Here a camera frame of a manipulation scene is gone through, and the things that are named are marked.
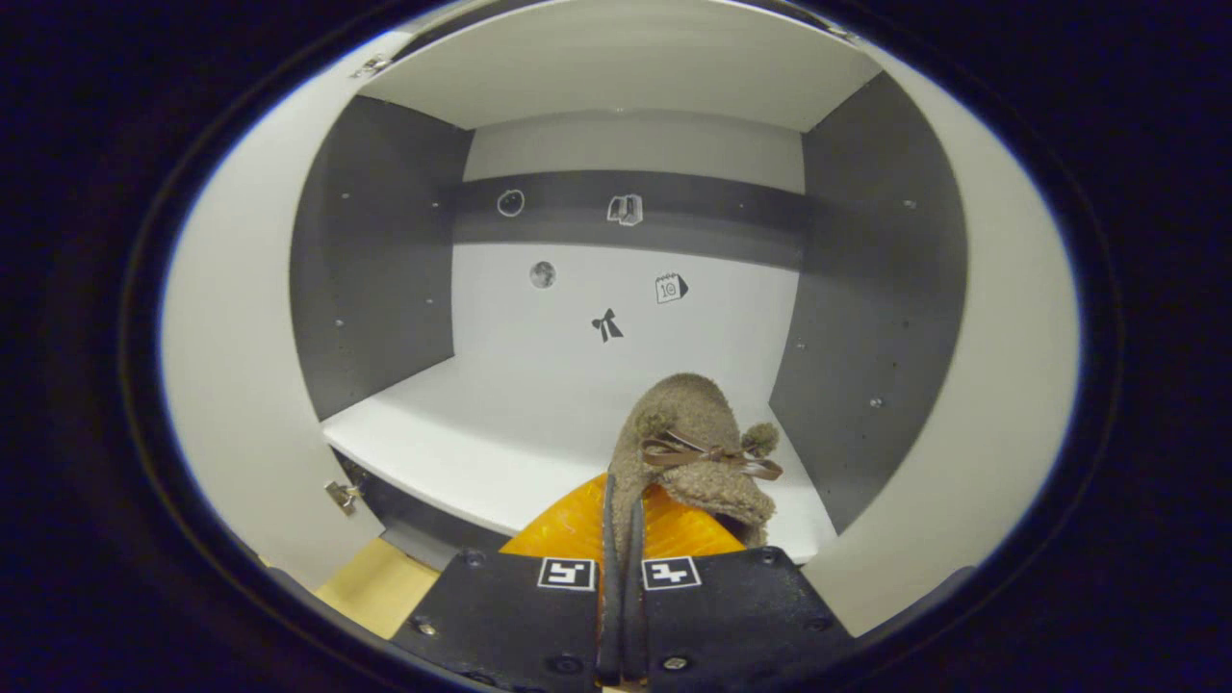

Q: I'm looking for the brown fluffy shoe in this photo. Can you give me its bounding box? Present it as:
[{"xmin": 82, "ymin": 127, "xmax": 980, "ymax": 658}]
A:
[{"xmin": 606, "ymin": 372, "xmax": 783, "ymax": 552}]

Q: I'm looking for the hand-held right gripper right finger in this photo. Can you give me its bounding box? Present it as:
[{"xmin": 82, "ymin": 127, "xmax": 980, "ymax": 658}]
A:
[{"xmin": 621, "ymin": 481, "xmax": 858, "ymax": 693}]

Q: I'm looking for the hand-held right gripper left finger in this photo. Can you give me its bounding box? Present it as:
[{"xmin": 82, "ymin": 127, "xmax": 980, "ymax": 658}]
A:
[{"xmin": 390, "ymin": 472, "xmax": 622, "ymax": 693}]

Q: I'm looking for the white shoe cabinet door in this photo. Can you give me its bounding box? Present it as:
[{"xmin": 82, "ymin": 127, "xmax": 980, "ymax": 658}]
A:
[
  {"xmin": 799, "ymin": 48, "xmax": 1081, "ymax": 638},
  {"xmin": 159, "ymin": 34, "xmax": 386, "ymax": 593}
]

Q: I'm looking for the white grey shoe cabinet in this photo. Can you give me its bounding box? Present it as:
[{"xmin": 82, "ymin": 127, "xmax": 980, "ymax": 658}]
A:
[{"xmin": 289, "ymin": 0, "xmax": 971, "ymax": 571}]

